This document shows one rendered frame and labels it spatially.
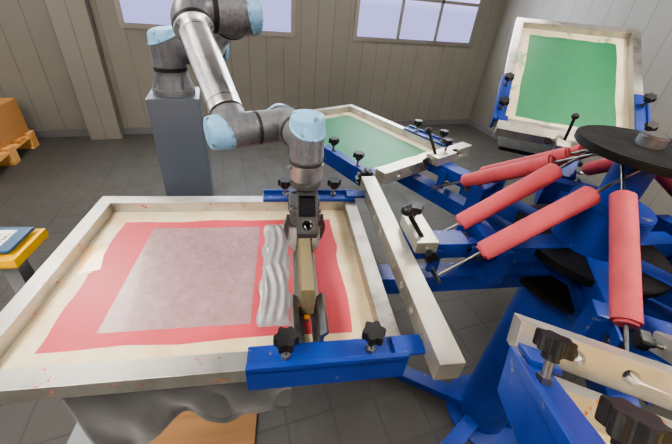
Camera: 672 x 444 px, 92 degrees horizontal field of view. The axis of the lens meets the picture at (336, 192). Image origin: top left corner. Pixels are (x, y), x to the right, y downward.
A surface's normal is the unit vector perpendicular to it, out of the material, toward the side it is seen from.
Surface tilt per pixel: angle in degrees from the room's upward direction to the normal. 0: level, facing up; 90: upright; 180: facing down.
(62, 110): 90
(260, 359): 0
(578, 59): 32
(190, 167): 90
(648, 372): 58
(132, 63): 90
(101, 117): 90
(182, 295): 0
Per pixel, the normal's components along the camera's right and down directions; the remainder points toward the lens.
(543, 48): -0.13, -0.48
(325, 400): 0.08, -0.85
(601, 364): -0.27, -0.07
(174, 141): 0.31, 0.52
